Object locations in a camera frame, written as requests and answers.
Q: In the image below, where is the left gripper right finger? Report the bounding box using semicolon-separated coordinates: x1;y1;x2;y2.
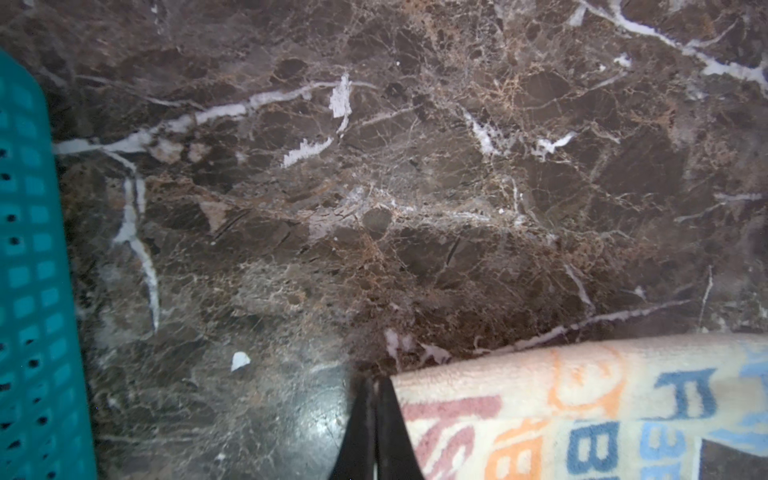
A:
375;377;424;480

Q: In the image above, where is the teal plastic basket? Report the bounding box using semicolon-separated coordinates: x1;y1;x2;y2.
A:
1;53;97;479

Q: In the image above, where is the cream rabbit print towel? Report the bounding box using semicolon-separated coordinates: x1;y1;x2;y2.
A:
393;334;767;479

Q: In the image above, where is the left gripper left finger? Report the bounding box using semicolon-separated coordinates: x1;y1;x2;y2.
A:
329;378;376;480

